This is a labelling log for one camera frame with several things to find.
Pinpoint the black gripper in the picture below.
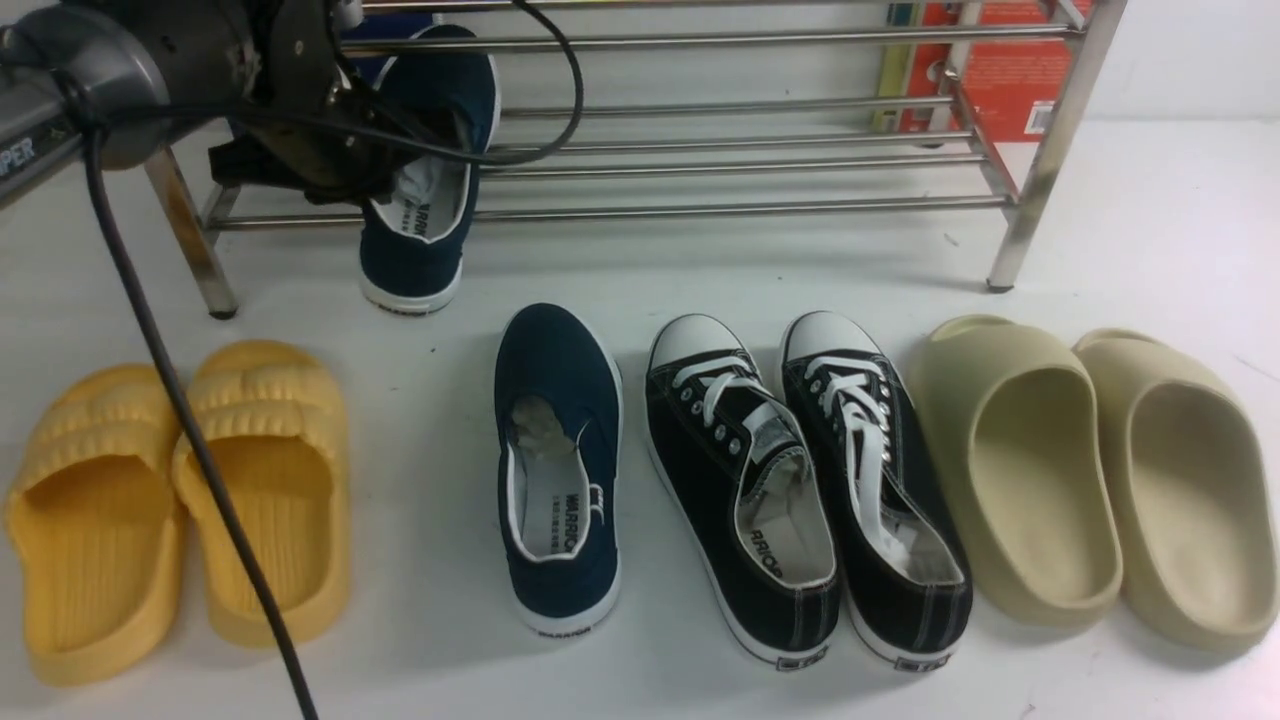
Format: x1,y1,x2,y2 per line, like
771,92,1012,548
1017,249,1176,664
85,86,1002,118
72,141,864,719
207,1,419,205

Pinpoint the navy canvas sneaker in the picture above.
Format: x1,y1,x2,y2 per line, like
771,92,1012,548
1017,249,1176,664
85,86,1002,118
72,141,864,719
493,304,625,639
356,53,502,316

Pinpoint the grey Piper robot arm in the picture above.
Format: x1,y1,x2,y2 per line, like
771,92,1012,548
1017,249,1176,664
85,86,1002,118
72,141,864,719
3,1,462,205

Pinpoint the red box behind rack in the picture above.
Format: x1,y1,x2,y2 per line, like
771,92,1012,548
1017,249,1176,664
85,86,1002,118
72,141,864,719
870,1,1071,143

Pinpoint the stainless steel shoe rack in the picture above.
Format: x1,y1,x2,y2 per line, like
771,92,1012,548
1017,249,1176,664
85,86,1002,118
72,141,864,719
145,1,1128,320

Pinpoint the right yellow slipper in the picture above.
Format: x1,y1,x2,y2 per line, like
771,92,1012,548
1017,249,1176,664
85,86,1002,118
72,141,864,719
187,340,352,644

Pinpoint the yellow slipper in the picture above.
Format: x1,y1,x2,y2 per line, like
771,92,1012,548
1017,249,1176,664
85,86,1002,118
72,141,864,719
4,364,186,687
187,340,352,644

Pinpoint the left yellow slipper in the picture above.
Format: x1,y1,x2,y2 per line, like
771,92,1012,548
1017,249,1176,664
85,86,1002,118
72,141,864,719
4,364,186,687

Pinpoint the left black lace-up sneaker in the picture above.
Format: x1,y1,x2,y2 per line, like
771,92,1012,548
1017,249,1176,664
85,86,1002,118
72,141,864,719
643,314,840,673

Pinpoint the black lace-up sneaker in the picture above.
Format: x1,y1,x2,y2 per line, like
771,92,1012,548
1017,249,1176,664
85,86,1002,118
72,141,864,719
780,311,975,673
643,314,840,673

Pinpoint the right black lace-up sneaker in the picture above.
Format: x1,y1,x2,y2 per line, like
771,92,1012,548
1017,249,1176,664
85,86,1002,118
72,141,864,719
780,311,975,673

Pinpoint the left beige foam slide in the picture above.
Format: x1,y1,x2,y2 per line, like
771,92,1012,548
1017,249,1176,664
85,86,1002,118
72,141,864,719
906,314,1123,632

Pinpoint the beige foam slide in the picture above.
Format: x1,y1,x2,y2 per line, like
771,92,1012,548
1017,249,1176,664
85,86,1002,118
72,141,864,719
1073,328,1277,656
906,314,1123,632

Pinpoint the right beige foam slide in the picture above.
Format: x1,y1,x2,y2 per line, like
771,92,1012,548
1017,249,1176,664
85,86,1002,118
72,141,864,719
1073,328,1277,656

